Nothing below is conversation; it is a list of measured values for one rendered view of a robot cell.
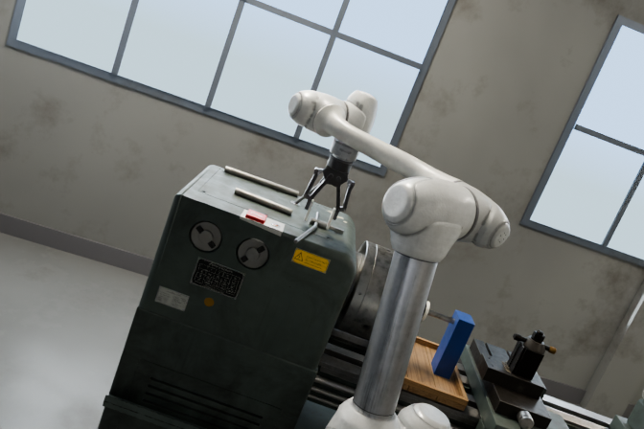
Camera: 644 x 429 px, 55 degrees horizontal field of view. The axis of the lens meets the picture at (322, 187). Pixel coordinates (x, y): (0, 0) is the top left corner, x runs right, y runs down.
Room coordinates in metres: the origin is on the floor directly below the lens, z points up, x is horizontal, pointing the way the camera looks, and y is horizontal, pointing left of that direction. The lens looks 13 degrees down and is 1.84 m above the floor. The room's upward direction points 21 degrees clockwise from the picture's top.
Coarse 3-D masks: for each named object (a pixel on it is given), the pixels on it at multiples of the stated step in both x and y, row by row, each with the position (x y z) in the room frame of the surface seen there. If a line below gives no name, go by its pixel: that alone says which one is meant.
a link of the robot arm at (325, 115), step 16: (304, 96) 1.75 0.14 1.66; (320, 96) 1.77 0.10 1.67; (288, 112) 1.76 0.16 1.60; (304, 112) 1.73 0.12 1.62; (320, 112) 1.73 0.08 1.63; (336, 112) 1.74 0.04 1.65; (320, 128) 1.74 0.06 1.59; (336, 128) 1.69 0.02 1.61; (352, 128) 1.69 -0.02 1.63; (352, 144) 1.67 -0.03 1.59; (368, 144) 1.66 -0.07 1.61; (384, 144) 1.66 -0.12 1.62; (384, 160) 1.65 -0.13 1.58; (400, 160) 1.63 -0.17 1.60; (416, 160) 1.64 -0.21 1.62; (432, 176) 1.57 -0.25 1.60; (448, 176) 1.56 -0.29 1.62
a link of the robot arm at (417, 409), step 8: (408, 408) 1.41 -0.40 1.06; (416, 408) 1.40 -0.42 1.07; (424, 408) 1.41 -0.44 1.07; (432, 408) 1.44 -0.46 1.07; (400, 416) 1.40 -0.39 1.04; (408, 416) 1.38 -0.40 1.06; (416, 416) 1.38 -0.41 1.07; (424, 416) 1.38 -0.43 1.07; (432, 416) 1.39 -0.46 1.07; (440, 416) 1.41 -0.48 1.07; (408, 424) 1.36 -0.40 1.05; (416, 424) 1.36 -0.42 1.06; (424, 424) 1.36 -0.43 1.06; (432, 424) 1.36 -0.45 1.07; (440, 424) 1.37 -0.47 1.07; (448, 424) 1.39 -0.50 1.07
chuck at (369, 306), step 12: (384, 252) 2.01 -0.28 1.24; (384, 264) 1.95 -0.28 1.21; (372, 276) 1.91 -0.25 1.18; (384, 276) 1.92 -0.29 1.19; (372, 288) 1.89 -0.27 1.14; (372, 300) 1.88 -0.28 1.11; (360, 312) 1.88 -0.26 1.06; (372, 312) 1.88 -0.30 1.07; (360, 324) 1.90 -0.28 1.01; (372, 324) 1.89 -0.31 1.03
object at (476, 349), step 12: (480, 348) 2.19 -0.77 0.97; (492, 348) 2.23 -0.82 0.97; (504, 360) 2.16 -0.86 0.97; (492, 384) 1.93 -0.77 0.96; (492, 396) 1.89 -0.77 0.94; (504, 396) 1.87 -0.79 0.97; (516, 396) 1.90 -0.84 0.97; (528, 396) 1.93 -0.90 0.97; (504, 408) 1.83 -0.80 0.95; (516, 408) 1.83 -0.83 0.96; (528, 408) 1.85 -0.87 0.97; (540, 408) 1.88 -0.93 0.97; (540, 420) 1.84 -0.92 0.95
